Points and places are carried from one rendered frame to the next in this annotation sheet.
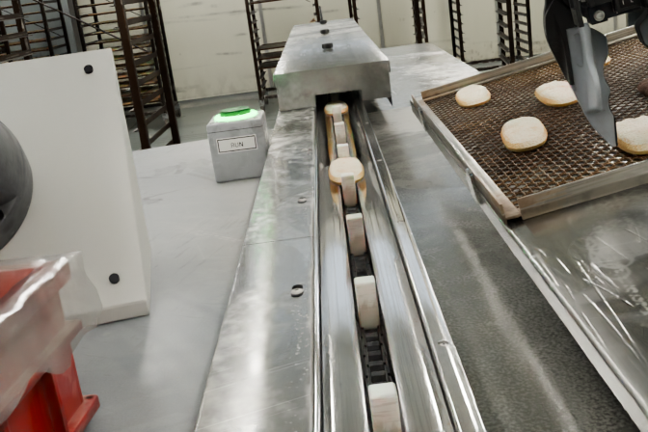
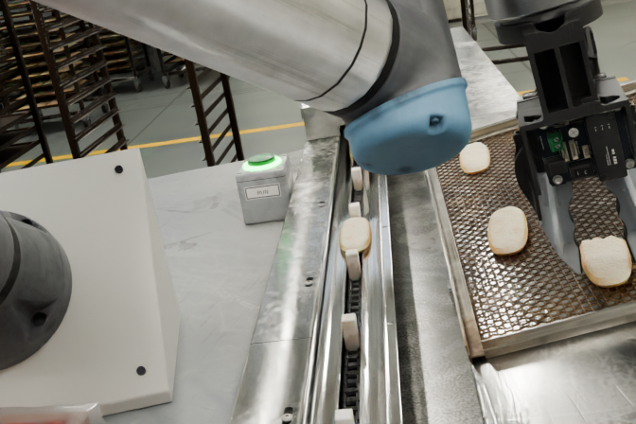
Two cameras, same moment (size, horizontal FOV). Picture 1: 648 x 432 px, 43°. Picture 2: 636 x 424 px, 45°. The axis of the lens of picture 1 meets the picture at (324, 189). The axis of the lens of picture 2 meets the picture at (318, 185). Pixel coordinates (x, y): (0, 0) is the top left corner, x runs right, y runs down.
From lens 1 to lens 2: 0.17 m
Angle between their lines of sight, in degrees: 7
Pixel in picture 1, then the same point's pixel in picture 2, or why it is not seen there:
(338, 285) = (326, 401)
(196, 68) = not seen: hidden behind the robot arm
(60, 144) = (95, 242)
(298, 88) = (324, 119)
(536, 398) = not seen: outside the picture
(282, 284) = (275, 405)
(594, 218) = (545, 371)
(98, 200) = (128, 295)
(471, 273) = (450, 372)
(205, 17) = not seen: outside the picture
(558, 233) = (512, 386)
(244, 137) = (269, 185)
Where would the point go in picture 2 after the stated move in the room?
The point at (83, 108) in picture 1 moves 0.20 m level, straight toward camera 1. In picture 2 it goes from (114, 207) to (108, 291)
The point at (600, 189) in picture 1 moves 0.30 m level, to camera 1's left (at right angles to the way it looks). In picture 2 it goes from (556, 334) to (151, 381)
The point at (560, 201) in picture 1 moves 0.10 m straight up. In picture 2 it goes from (520, 344) to (509, 217)
